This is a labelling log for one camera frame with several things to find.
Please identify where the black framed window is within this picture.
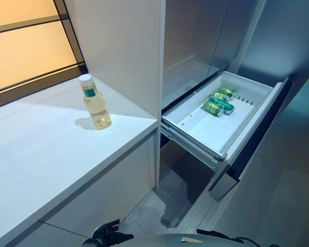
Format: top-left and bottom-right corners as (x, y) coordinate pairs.
(0, 0), (89, 112)

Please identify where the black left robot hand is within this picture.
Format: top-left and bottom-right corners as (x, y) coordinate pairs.
(82, 219), (134, 247)

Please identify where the white counter cabinet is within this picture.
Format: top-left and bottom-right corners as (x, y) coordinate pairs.
(0, 76), (162, 247)

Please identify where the clear bottle of yellow drink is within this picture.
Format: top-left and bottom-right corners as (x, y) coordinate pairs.
(78, 74), (112, 131)

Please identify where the white fridge drawer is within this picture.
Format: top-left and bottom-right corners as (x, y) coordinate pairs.
(161, 71), (294, 202)

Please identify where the green drink can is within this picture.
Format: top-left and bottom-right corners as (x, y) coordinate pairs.
(209, 92), (235, 115)
(202, 100), (225, 117)
(216, 86), (237, 99)

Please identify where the stainless steel fridge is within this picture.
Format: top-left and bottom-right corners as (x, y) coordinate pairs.
(160, 0), (309, 202)

